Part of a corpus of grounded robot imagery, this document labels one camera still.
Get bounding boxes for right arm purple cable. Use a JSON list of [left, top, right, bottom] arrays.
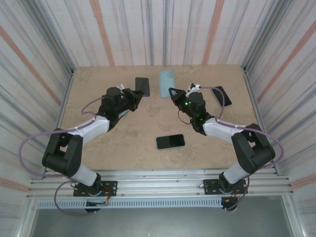
[[200, 85, 285, 212]]

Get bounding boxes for grey slotted cable duct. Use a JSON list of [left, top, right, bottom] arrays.
[[37, 199, 223, 209]]

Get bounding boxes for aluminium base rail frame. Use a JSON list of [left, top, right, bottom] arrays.
[[26, 168, 295, 198]]

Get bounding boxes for black phone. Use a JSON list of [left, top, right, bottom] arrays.
[[211, 85, 233, 108], [156, 133, 186, 151]]

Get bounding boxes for narrow aluminium side profile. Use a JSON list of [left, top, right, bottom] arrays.
[[40, 69, 76, 180]]

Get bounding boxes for wide aluminium side profile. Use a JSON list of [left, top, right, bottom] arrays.
[[242, 66, 281, 176]]

